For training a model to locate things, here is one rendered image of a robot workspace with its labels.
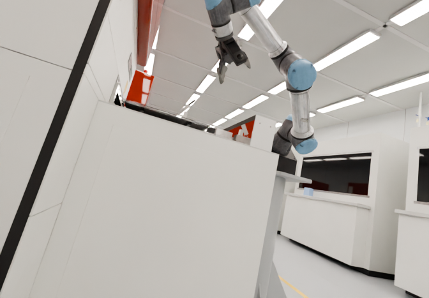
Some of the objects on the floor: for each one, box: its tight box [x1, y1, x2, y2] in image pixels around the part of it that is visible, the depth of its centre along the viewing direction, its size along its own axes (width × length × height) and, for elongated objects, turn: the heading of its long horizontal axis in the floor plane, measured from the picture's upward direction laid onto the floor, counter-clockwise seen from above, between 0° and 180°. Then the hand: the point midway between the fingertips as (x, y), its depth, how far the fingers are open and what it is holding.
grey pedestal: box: [254, 171, 312, 298], centre depth 141 cm, size 51×44×82 cm
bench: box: [280, 133, 410, 280], centre depth 425 cm, size 108×180×200 cm, turn 65°
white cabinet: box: [29, 101, 279, 298], centre depth 115 cm, size 64×96×82 cm, turn 65°
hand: (236, 77), depth 105 cm, fingers open, 14 cm apart
